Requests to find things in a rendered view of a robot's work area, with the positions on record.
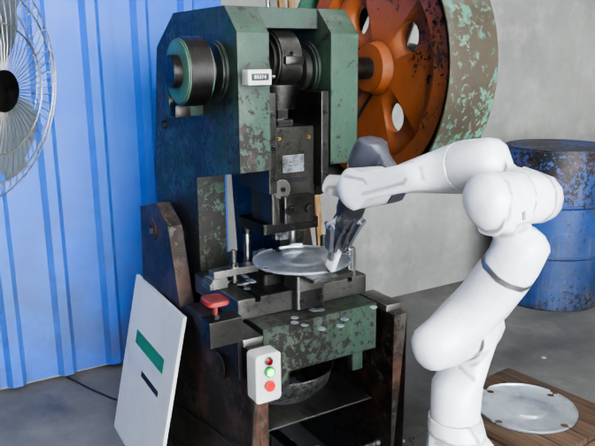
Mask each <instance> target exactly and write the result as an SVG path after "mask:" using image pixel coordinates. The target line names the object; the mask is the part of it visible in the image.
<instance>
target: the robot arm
mask: <svg viewBox="0 0 595 446"><path fill-rule="evenodd" d="M322 191H323V192H325V193H328V194H330V195H332V196H336V197H339V199H338V202H337V205H336V214H335V216H334V218H333V219H332V220H331V221H330V222H328V221H325V222H324V224H325V227H326V234H325V245H324V247H325V248H326V249H327V250H328V256H327V259H328V261H327V264H326V267H327V268H328V269H329V271H330V272H331V273H333V272H334V271H335V270H336V266H337V264H338V261H339V259H340V258H341V256H342V254H343V253H346V250H345V249H349V248H350V247H351V246H352V244H353V243H354V241H355V239H356V237H357V235H358V234H359V231H360V229H361V228H362V227H363V226H364V225H365V224H366V223H367V221H366V220H365V219H364V218H363V217H362V216H363V215H364V212H365V209H366V208H367V207H372V206H377V205H381V204H392V203H396V202H399V201H401V200H403V198H404V197H405V195H406V193H428V194H463V197H462V202H463V206H464V208H465V211H466V213H467V215H468V216H469V218H470V219H471V221H472V222H473V223H474V224H475V225H476V226H477V229H478V231H479V232H480V233H481V234H484V235H489V236H492V241H491V245H490V247H489V248H488V249H487V250H486V252H485V253H484V254H483V256H482V257H481V259H480V260H479V261H478V263H477V264H476V265H475V267H474V268H473V270H472V271H471V272H470V274H469V275H468V276H467V278H466V279H465V280H464V281H463V282H462V284H461V285H460V286H459V287H458V288H457V289H456V290H455V291H454V292H453V293H452V294H451V295H450V296H449V297H448V298H447V299H446V300H445V301H444V302H443V303H442V304H441V305H440V306H439V308H438V309H437V310H436V311H435V312H434V313H433V314H432V315H431V317H430V318H429V319H428V320H426V321H425V322H424V323H423V324H422V325H420V326H419V327H418V328H417V329H416V330H415V331H414V333H413V336H412V338H411V347H412V352H413V355H414V357H415V359H416V361H417V362H418V363H419V364H420V365H422V366H423V367H424V368H426V369H429V370H430V371H436V373H435V374H434V376H433V378H432V380H431V395H430V410H429V414H428V436H427V442H426V446H494V445H493V444H492V443H491V441H490V440H489V439H488V438H487V436H486V433H485V429H484V425H483V419H482V417H481V407H482V397H483V384H484V381H485V378H486V375H487V372H488V369H489V366H490V363H491V359H492V356H493V353H494V350H495V348H496V346H497V343H498V341H499V340H500V338H501V337H502V334H503V333H504V330H505V322H504V319H505V318H506V317H507V316H508V315H509V314H510V313H511V311H512V310H513V309H514V307H515V306H516V305H517V304H518V303H519V302H520V301H521V300H522V298H523V297H524V296H525V294H526V293H527V292H528V290H529V289H530V287H531V286H532V284H533V283H534V281H535V280H536V278H537V277H538V275H539V273H540V271H541V270H542V268H543V266H544V264H545V261H546V259H547V257H548V255H549V253H550V245H549V243H548V241H547V240H546V237H545V236H544V235H543V234H542V233H541V232H539V231H538V230H537V229H536V228H535V227H533V226H532V225H531V224H536V223H544V222H546V221H547V220H550V219H552V218H554V217H556V216H557V214H558V213H559V212H560V210H561V208H562V204H563V200H564V196H563V191H562V187H561V186H560V184H559V183H558V182H557V181H556V180H555V178H553V177H552V176H549V175H547V174H544V173H540V172H539V171H536V170H533V169H530V168H528V167H525V166H524V167H523V168H521V167H517V166H516V165H515V164H514V162H513V160H512V157H511V154H510V151H509V149H508V147H507V145H506V144H505V143H503V142H502V141H501V140H499V139H496V138H490V137H486V138H477V139H468V140H462V141H457V142H454V143H451V144H448V145H445V146H443V147H441V148H438V149H436V150H432V151H430V152H428V153H426V154H423V155H421V156H419V157H417V158H413V159H410V160H408V161H406V162H404V163H401V164H399V165H397V164H396V162H395V161H394V159H393V158H392V156H391V154H390V151H389V146H388V143H387V142H386V141H384V140H383V138H380V137H376V136H373V135H369V136H362V137H360V138H359V139H358V140H357V141H356V142H355V143H354V146H353V148H352V151H351V153H350V156H349V159H348V162H347V169H346V170H344V171H343V173H342V175H333V174H330V175H328V176H327V177H326V179H325V180H324V182H323V185H322ZM334 229H335V230H334Z"/></svg>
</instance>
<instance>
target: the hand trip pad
mask: <svg viewBox="0 0 595 446"><path fill-rule="evenodd" d="M200 302H201V303H202V304H204V305H205V306H206V307H208V308H211V309H212V315H218V307H222V306H226V305H228V303H229V300H228V299H227V298H226V297H224V296H223V295H222V294H218V293H215V294H210V295H206V296H201V298H200Z"/></svg>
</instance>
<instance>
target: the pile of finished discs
mask: <svg viewBox="0 0 595 446"><path fill-rule="evenodd" d="M487 390H492V391H494V393H488V392H487ZM487 390H483V397H482V407H481V414H482V415H483V416H484V417H485V418H486V419H488V420H490V421H491V422H493V423H495V422H496V421H495V420H496V419H499V420H502V421H503V422H502V423H496V424H497V425H499V426H502V427H505V428H508V429H512V430H514V431H519V432H523V433H530V434H553V433H559V432H562V431H565V430H567V429H569V428H568V427H572V426H573V425H574V424H575V423H576V422H577V420H578V410H577V408H576V407H575V406H574V404H573V403H572V402H570V401H569V400H568V399H567V398H566V397H564V396H562V395H560V394H558V395H556V394H554V396H548V395H547V394H552V392H550V389H547V388H542V387H539V386H534V385H529V384H522V383H501V384H496V385H492V386H489V388H487ZM560 424H566V425H568V427H562V426H561V425H560Z"/></svg>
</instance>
